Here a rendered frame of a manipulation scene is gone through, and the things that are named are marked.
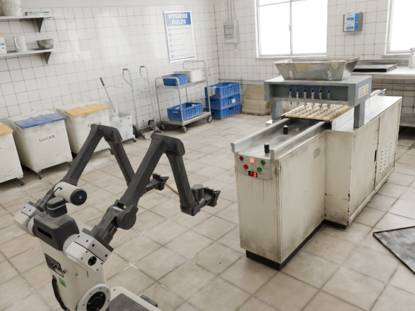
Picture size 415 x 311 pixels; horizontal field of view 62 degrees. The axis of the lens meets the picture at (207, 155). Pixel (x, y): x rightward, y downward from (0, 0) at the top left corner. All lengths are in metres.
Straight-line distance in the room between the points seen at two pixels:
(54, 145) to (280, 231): 3.38
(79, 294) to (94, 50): 4.63
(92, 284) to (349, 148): 1.90
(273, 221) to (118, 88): 4.26
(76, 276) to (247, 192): 1.24
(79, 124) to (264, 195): 3.30
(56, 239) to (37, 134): 3.40
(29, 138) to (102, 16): 2.28
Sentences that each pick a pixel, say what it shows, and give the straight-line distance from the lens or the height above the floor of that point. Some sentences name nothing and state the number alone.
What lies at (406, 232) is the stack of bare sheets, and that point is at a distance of 3.10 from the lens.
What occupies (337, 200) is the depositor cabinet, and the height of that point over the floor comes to 0.28.
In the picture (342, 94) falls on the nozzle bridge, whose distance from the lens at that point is 2.69.
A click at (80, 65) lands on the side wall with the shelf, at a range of 5.71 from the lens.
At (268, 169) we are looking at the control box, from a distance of 2.13.
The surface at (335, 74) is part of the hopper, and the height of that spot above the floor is 1.23.
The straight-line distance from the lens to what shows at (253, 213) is 2.39.
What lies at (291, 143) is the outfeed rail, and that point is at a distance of 2.24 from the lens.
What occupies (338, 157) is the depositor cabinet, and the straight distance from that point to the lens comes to 2.73.
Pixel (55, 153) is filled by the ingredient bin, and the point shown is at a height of 0.28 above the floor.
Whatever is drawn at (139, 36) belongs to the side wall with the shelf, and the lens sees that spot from 6.29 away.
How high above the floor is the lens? 1.59
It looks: 20 degrees down
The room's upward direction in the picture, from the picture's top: 5 degrees counter-clockwise
